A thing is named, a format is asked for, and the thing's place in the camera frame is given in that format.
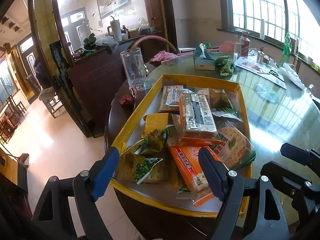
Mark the round cracker green pack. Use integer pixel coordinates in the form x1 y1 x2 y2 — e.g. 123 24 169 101
210 120 256 170

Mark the red crumpled wrapper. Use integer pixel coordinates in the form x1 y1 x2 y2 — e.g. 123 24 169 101
119 94 135 108

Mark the blue soda cracker pack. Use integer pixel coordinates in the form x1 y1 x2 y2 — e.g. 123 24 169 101
159 85 184 113

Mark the pink round fan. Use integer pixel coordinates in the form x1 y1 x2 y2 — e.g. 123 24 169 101
218 41 234 54

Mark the green plastic bottle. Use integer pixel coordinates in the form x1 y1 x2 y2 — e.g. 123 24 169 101
279 33 292 67

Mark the green pea cracker pack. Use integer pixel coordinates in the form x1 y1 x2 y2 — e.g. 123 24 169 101
117 153 168 185

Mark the red label liquor bottle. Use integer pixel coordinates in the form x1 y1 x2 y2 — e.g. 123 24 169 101
240 32 250 57

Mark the white tumbler cup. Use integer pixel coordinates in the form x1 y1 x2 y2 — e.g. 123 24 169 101
107 18 123 42

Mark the small clear liquor bottle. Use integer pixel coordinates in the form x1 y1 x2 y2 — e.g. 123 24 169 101
257 46 265 63

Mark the small yellow snack pack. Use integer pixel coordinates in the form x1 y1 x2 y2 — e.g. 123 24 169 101
142 113 171 138

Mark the dark wooden sideboard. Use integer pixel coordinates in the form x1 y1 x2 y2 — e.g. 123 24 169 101
66 29 167 138

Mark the silver snack wrapper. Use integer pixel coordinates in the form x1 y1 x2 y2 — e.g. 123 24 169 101
165 88 193 107

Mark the orange cracker pack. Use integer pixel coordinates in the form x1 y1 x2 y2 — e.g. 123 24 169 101
168 146 214 207

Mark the tissue box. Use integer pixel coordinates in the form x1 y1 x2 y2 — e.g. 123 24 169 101
193 43 215 71

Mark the brown cracker pack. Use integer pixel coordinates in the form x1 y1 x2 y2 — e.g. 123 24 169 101
179 93 221 146

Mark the green cloth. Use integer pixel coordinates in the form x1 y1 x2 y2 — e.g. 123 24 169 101
215 55 235 77

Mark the pink hoop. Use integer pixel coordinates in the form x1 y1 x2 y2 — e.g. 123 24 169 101
130 35 177 53

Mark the pink cloth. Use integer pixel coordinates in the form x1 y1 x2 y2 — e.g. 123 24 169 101
150 50 178 63

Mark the printed paper sheet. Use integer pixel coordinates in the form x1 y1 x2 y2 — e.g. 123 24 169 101
234 57 286 89

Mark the clear glass mug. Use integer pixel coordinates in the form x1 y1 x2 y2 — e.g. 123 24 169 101
120 47 146 87

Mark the white plastic bag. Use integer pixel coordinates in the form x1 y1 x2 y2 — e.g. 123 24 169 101
279 62 305 90

